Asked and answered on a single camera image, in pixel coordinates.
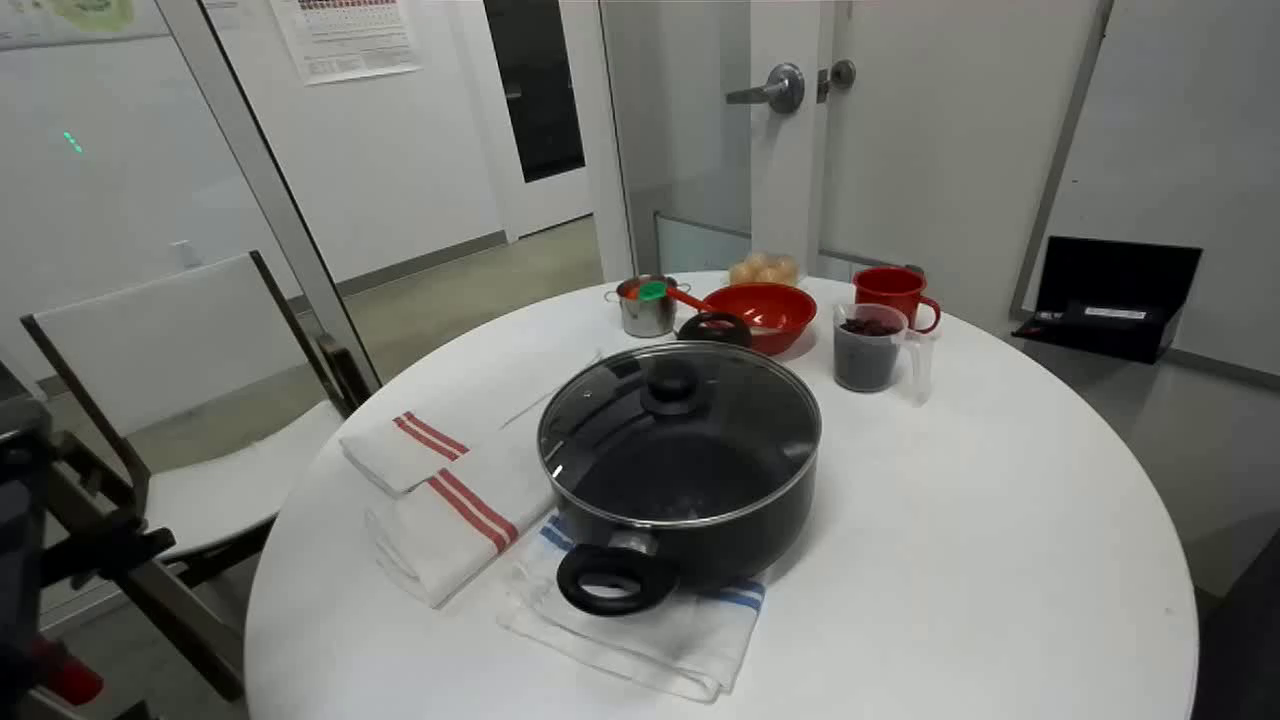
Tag glass lid with black knob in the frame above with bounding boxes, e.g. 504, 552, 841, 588
535, 341, 826, 532

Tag black cooking pot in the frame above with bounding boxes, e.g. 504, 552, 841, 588
533, 311, 828, 620

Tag metal cup with colourful items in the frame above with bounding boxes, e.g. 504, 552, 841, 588
612, 270, 681, 341

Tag red bowl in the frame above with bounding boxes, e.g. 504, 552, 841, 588
670, 278, 821, 358

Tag pale yellow bread rolls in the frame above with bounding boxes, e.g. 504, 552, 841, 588
727, 250, 805, 292

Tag clear cup with dark contents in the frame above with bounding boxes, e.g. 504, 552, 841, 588
833, 299, 914, 396

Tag white door with frosted glass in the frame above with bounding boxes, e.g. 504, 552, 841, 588
592, 0, 838, 283

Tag red mug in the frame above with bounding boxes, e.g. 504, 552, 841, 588
854, 265, 947, 337

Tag white towel with red stripes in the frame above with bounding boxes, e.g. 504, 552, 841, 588
365, 419, 561, 611
338, 404, 471, 498

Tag thin white towel blue stripes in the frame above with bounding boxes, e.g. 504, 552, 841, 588
498, 513, 774, 706

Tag clear glass tumbler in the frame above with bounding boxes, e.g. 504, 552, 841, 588
900, 323, 944, 406

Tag white door with dark window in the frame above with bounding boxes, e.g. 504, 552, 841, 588
444, 0, 600, 247

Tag white folding chair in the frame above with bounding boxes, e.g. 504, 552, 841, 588
15, 247, 384, 706

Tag open black case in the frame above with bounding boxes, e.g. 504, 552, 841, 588
1013, 233, 1208, 367

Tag dark equipment stand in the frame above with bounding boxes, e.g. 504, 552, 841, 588
0, 364, 175, 720

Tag white wall poster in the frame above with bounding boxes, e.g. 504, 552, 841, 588
270, 0, 425, 87

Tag wall sheet with green print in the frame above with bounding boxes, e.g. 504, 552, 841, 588
0, 0, 173, 57

